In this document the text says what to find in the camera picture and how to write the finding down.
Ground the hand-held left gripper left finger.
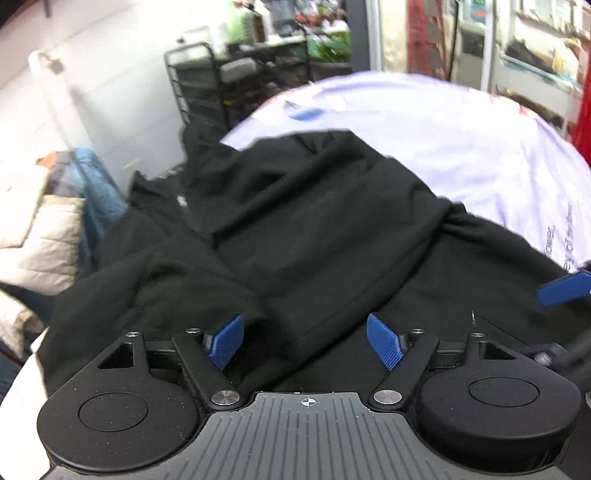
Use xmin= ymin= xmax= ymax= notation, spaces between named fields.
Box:
xmin=96 ymin=315 xmax=245 ymax=412

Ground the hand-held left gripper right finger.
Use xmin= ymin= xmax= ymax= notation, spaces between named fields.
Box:
xmin=366 ymin=312 xmax=519 ymax=412

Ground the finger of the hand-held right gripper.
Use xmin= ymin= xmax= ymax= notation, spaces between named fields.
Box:
xmin=517 ymin=323 xmax=591 ymax=372
xmin=537 ymin=259 xmax=591 ymax=308

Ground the black hoodie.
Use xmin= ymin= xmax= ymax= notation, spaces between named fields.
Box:
xmin=34 ymin=115 xmax=575 ymax=403

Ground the red cloth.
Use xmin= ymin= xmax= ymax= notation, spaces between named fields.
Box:
xmin=570 ymin=76 xmax=591 ymax=167

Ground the blue denim garment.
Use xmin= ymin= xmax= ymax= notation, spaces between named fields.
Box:
xmin=48 ymin=147 xmax=130 ymax=266

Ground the cream puffer jacket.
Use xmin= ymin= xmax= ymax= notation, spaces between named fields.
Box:
xmin=0 ymin=165 xmax=88 ymax=357

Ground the white shelf unit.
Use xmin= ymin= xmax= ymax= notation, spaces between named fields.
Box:
xmin=455 ymin=0 xmax=591 ymax=137

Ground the red curtain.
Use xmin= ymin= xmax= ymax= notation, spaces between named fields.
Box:
xmin=406 ymin=0 xmax=450 ymax=81

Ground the green bottle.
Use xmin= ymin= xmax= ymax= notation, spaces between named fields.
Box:
xmin=226 ymin=0 xmax=256 ymax=44

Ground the black wire rack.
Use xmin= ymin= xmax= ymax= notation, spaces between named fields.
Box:
xmin=163 ymin=41 xmax=319 ymax=134

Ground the grey door post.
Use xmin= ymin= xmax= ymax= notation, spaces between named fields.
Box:
xmin=345 ymin=0 xmax=385 ymax=75

